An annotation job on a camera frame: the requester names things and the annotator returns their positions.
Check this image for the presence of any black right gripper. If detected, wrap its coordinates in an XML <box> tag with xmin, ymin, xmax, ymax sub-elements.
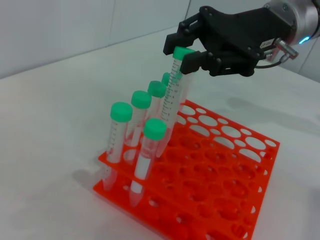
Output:
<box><xmin>163</xmin><ymin>6</ymin><xmax>296</xmax><ymax>78</ymax></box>

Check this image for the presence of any orange plastic test tube rack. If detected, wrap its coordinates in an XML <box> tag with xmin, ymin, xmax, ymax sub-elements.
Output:
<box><xmin>92</xmin><ymin>99</ymin><xmax>281</xmax><ymax>240</ymax></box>

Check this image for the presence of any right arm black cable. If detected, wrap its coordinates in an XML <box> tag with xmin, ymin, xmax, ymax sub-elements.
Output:
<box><xmin>254</xmin><ymin>38</ymin><xmax>300</xmax><ymax>70</ymax></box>

